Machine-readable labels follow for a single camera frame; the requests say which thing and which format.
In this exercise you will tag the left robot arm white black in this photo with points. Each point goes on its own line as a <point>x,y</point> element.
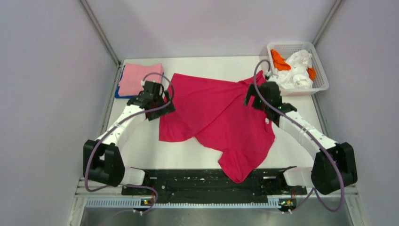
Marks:
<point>102,158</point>

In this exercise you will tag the white plastic basket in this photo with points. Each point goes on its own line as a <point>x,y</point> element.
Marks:
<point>286,49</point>

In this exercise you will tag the folded pink t shirt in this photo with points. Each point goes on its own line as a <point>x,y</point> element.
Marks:
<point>140,78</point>

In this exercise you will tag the magenta t shirt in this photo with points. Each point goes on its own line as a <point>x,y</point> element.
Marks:
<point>213,112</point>

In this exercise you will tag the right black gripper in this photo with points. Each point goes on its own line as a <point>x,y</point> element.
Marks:
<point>251,92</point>

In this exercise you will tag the white t shirt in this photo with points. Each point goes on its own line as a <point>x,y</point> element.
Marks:
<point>296,78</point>

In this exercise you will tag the orange t shirt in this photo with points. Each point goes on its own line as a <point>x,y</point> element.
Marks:
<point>299,58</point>

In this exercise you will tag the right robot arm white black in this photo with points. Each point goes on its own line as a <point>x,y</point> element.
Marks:
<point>334,164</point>

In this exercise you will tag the folded blue t shirt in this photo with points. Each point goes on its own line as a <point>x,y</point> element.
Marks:
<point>120,93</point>

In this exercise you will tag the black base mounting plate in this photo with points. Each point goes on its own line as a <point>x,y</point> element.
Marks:
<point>212,186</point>

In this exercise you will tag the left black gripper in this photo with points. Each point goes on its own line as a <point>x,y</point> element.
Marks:
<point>166,109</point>

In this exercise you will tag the grey cable duct rail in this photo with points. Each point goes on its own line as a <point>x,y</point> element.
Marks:
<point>137,203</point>

